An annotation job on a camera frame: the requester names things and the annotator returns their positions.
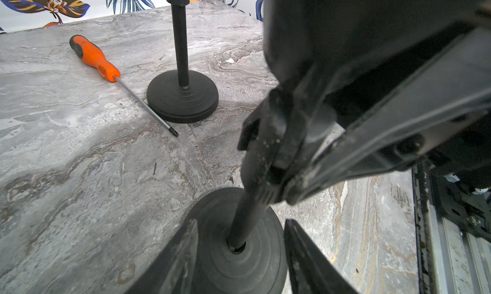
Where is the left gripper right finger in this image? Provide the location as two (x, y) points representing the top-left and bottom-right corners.
(284, 219), (356, 294)

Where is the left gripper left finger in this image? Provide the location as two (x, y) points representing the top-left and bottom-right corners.
(126, 219), (199, 293)

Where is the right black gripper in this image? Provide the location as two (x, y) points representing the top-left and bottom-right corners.
(264, 0), (490, 205)

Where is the black round base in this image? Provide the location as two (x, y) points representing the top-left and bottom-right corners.
(186, 187), (288, 293)
(147, 70), (219, 123)

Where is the black stand pole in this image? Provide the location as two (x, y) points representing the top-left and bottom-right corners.
(167, 0), (190, 88)
(226, 82), (338, 254)

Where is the aluminium front rail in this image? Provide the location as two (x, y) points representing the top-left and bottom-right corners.
(412, 164), (490, 293)

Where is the orange handled screwdriver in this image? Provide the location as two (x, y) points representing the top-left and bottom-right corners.
(69, 35), (179, 137)

